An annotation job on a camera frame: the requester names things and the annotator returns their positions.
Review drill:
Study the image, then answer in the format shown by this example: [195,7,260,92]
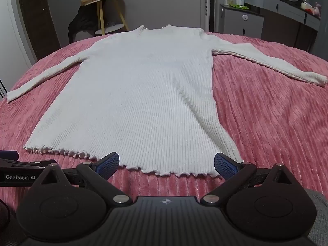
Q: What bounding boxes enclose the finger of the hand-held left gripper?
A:
[0,151,56,170]

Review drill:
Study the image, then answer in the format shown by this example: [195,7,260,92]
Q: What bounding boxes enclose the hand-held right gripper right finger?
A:
[199,152,300,207]

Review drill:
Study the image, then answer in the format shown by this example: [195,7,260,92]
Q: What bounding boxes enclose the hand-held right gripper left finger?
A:
[31,152,131,207]

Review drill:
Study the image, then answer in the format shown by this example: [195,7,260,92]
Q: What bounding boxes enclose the white ribbed sweater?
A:
[6,24,328,178]

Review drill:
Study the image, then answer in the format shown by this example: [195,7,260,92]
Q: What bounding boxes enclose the dark clothes pile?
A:
[68,5,99,44]

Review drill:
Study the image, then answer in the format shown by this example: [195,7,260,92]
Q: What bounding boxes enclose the pink ribbed blanket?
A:
[0,32,328,212]

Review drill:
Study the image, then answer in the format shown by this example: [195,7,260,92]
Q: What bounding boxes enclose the grey cloth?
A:
[306,188,328,246]

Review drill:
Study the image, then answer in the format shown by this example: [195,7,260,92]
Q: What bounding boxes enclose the white wardrobe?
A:
[0,0,36,99]

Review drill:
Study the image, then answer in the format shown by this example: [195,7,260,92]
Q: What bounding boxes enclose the brown wooden door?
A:
[19,0,62,60]

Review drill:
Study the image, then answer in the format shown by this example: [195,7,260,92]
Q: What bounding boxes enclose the grey drawer cabinet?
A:
[219,4,264,40]

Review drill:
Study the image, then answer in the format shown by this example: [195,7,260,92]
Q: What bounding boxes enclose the round side table yellow legs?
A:
[80,0,129,36]

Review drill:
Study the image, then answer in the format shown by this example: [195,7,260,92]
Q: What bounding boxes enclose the white tower fan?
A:
[204,0,217,32]

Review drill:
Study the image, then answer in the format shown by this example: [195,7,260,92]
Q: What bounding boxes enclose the grey dressing table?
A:
[245,0,321,53]

